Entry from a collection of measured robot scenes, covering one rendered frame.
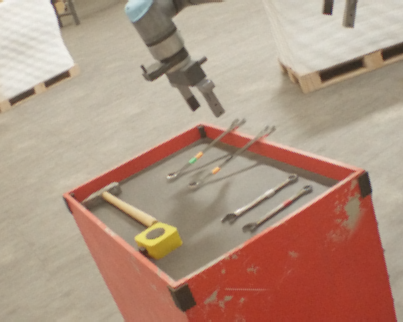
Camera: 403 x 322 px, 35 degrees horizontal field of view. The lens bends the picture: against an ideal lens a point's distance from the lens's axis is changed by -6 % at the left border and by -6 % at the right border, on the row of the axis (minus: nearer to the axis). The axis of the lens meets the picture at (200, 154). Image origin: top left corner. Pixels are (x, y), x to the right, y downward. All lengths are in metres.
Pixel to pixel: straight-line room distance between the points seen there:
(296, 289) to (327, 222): 0.15
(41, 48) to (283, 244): 7.53
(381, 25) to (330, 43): 0.44
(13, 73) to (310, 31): 4.74
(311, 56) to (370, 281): 3.52
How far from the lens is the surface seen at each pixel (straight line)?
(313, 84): 4.90
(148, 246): 1.37
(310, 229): 1.30
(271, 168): 1.59
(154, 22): 1.62
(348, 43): 4.91
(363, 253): 1.42
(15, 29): 8.54
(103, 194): 1.75
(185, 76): 1.64
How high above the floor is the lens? 1.53
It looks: 20 degrees down
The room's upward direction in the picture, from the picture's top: 20 degrees counter-clockwise
